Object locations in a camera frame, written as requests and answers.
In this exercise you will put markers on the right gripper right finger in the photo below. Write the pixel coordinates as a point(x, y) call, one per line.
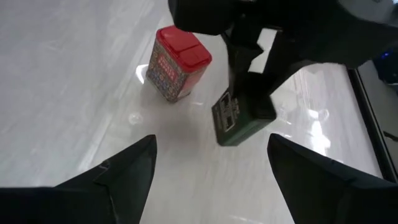
point(326, 193)

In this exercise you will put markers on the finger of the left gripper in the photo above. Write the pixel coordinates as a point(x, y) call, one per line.
point(283, 59)
point(239, 56)

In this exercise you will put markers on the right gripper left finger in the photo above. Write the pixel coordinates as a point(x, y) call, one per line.
point(93, 199)

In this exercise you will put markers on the red smoked paprika tin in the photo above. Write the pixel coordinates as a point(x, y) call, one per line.
point(177, 62)

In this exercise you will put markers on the green spice tin black lid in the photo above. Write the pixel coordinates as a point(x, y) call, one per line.
point(236, 124)

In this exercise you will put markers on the black table frame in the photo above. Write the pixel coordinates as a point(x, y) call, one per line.
point(370, 124)

